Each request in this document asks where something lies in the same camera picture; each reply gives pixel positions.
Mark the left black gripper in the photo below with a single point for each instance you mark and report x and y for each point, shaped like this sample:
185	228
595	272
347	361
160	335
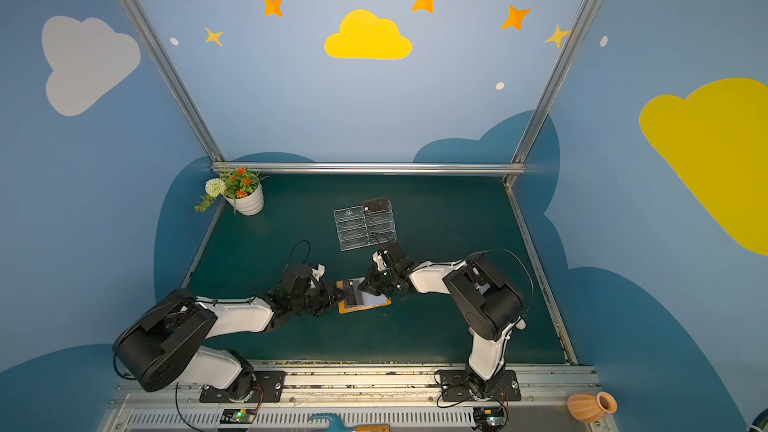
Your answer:
327	300

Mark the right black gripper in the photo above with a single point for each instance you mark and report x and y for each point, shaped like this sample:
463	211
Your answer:
374	279

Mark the yellow leather card holder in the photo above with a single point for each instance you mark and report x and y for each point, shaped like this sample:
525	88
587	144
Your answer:
370	301

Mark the clear plastic organizer tray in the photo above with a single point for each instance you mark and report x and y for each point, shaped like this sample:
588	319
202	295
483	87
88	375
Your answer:
355	230

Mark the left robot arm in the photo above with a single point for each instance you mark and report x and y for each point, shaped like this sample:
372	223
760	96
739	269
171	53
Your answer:
166	345

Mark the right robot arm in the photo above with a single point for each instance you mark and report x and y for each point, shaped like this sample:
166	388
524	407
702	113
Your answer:
491	305

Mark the potted flower plant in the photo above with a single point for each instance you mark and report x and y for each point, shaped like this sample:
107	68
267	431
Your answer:
240	187

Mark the left controller board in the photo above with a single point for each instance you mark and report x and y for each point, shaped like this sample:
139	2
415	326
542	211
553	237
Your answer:
245	417

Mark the controller board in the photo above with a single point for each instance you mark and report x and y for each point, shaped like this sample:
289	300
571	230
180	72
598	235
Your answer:
245	417
489	419

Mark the right controller board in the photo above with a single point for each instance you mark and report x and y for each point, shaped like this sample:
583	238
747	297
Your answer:
489	419

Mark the terracotta clay vase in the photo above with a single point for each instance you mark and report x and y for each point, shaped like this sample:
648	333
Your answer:
588	407

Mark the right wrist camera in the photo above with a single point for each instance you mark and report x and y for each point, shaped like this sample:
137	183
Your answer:
380	261

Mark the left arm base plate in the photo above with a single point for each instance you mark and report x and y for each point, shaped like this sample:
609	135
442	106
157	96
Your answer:
270	387

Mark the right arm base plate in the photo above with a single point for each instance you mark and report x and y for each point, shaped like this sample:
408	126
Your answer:
464	386

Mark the aluminium frame rear bar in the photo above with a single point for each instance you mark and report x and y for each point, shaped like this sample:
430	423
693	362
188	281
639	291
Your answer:
421	169

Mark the teal handled tool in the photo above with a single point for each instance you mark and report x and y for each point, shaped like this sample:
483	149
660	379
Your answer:
336	424

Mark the aluminium front rail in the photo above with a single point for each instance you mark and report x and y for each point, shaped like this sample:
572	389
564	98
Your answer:
407	397

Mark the aluminium frame right post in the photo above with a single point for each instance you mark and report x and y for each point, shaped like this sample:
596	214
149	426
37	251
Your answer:
580	26

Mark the aluminium frame post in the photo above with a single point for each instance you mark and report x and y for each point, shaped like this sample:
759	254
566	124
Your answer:
140	21
580	26

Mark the aluminium frame left post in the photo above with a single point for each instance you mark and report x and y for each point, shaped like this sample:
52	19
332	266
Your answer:
140	21

